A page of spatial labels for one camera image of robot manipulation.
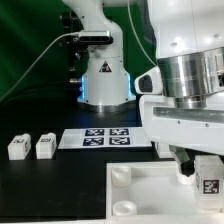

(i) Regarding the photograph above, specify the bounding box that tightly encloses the white marker sheet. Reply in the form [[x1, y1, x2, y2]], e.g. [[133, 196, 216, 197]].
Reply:
[[58, 127, 152, 149]]

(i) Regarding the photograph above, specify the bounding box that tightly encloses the black mounted camera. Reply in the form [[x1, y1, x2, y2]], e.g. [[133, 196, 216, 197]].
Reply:
[[72, 30, 113, 45]]

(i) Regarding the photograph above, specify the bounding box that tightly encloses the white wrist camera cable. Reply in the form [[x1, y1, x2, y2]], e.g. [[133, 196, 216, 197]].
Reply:
[[126, 0, 158, 68]]

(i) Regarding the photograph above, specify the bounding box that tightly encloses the white square tabletop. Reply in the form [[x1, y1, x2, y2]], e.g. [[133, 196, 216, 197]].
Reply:
[[106, 161, 224, 224]]

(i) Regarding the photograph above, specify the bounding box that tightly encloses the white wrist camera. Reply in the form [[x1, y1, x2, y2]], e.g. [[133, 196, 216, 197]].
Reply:
[[134, 66, 163, 95]]

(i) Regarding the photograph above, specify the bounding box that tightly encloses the black cable bundle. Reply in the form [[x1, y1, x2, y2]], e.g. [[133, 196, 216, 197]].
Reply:
[[0, 79, 81, 108]]

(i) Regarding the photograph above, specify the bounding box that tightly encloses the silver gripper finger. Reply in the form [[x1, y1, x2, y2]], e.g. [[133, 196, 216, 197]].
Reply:
[[169, 145, 195, 177]]

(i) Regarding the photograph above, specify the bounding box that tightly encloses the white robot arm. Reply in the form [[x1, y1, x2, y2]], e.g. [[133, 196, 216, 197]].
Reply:
[[62, 0, 224, 177]]

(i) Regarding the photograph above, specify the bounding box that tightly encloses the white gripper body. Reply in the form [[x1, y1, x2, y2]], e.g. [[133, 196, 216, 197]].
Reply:
[[139, 94, 224, 155]]

